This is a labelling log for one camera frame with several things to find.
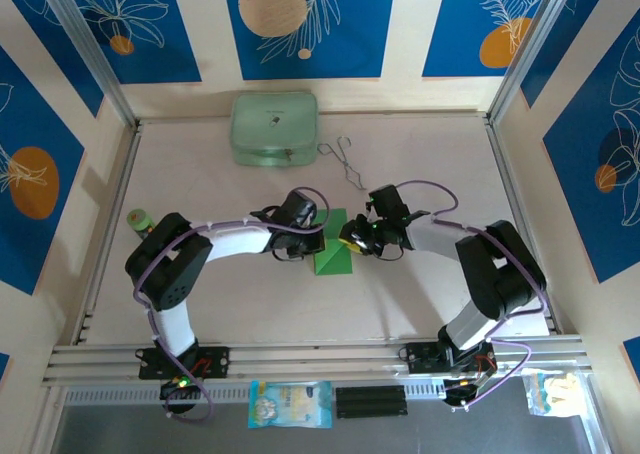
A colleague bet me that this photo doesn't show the green paper sheet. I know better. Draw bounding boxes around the green paper sheet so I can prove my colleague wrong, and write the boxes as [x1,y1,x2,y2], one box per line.
[312,207,355,277]

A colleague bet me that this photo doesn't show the mint green zip pouch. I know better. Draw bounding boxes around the mint green zip pouch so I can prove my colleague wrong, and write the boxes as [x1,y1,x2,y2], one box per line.
[229,91,321,168]

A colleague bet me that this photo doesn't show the small green tape roll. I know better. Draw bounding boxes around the small green tape roll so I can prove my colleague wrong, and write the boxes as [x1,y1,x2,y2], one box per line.
[127,208,156,238]

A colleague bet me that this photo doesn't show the black ribbed block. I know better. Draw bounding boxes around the black ribbed block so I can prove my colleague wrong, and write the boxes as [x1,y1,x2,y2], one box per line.
[335,386,409,420]

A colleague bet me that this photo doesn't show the blue snack packet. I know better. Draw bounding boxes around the blue snack packet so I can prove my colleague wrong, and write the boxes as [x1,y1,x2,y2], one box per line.
[248,379,334,430]

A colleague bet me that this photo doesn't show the clear bag with yellow pieces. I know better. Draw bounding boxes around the clear bag with yellow pieces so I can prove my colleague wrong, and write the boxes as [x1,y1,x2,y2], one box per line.
[521,367,584,418]

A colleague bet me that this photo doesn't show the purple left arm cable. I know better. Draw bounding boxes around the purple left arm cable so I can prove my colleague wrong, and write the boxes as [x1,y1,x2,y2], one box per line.
[133,187,331,423]

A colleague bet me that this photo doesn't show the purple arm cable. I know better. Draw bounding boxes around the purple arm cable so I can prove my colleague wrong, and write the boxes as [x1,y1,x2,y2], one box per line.
[399,179,554,415]
[133,187,331,423]

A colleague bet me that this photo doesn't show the metal wire tongs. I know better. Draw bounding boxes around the metal wire tongs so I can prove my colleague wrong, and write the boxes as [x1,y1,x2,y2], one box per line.
[317,136,369,193]

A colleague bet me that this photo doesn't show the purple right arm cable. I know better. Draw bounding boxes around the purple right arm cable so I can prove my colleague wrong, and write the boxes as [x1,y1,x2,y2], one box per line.
[399,179,554,415]

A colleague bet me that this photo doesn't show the wide aluminium frame rail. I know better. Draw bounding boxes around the wide aluminium frame rail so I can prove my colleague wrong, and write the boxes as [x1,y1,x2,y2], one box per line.
[42,333,594,388]

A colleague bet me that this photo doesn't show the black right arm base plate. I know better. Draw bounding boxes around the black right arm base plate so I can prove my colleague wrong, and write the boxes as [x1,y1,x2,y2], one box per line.
[404,342,499,375]

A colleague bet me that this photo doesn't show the aluminium table side rail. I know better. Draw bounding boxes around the aluminium table side rail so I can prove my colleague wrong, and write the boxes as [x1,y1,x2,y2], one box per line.
[485,121,557,335]
[72,121,144,348]

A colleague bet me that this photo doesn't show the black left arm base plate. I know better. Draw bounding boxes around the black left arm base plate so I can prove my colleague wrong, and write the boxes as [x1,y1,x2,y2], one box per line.
[138,346,231,380]

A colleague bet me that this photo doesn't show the grey slotted cable duct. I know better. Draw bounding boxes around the grey slotted cable duct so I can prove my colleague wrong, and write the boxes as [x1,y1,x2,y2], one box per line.
[64,383,531,408]

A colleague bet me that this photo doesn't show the aluminium frame post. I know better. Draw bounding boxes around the aluminium frame post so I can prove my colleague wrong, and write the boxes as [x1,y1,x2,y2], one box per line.
[37,0,141,128]
[487,0,584,125]

